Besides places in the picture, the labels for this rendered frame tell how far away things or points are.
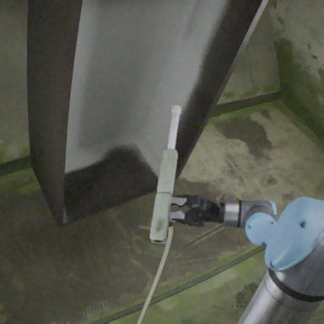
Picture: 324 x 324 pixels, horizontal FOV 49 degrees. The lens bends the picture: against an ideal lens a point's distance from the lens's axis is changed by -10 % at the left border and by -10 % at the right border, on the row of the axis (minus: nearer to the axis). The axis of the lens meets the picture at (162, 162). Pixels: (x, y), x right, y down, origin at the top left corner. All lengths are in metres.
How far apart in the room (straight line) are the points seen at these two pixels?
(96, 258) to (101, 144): 0.60
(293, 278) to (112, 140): 1.48
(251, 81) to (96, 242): 1.79
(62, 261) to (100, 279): 0.23
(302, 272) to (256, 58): 2.72
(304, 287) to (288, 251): 0.07
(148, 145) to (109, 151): 0.20
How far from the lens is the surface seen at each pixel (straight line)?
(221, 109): 2.95
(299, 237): 0.51
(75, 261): 2.03
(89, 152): 1.84
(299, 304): 0.58
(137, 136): 1.94
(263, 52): 3.23
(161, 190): 1.21
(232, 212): 1.20
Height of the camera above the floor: 1.81
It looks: 45 degrees down
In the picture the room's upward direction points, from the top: 11 degrees clockwise
